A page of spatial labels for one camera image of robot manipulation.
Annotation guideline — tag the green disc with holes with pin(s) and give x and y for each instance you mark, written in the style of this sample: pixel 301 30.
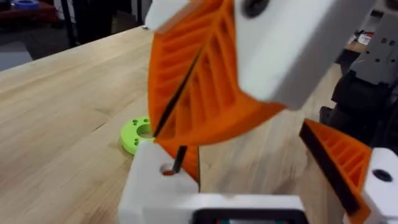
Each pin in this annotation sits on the green disc with holes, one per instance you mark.
pixel 130 137

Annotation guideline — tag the black screw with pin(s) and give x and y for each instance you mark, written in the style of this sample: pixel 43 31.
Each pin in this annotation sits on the black screw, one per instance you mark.
pixel 179 158

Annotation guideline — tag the black metal pole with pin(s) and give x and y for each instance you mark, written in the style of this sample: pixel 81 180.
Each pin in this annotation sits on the black metal pole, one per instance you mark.
pixel 68 21

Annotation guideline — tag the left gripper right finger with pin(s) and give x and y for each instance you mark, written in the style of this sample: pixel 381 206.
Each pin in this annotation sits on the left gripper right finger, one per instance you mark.
pixel 348 161

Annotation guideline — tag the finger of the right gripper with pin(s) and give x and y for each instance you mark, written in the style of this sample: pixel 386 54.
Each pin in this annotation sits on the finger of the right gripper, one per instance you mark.
pixel 280 49
pixel 171 68

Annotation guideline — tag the blue tape roll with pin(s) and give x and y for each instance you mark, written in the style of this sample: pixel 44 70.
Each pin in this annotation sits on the blue tape roll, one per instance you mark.
pixel 26 4

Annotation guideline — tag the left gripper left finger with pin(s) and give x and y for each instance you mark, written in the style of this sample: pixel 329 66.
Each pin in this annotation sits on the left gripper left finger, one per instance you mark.
pixel 152 193

